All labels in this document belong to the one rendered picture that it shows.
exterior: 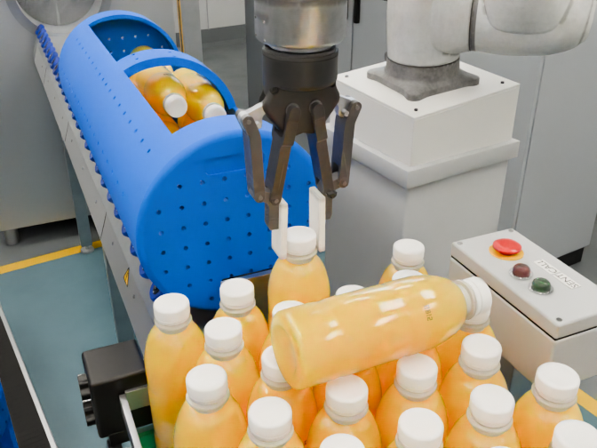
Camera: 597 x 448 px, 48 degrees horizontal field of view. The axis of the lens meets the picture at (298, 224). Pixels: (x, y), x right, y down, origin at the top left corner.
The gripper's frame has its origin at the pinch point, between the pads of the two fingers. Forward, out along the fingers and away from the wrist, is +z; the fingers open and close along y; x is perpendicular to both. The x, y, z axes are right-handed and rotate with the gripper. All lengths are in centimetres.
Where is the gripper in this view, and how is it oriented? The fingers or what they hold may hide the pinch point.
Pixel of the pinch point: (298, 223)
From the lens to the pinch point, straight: 76.3
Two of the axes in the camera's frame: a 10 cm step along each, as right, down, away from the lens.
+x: 3.8, 4.5, -8.1
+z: -0.1, 8.7, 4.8
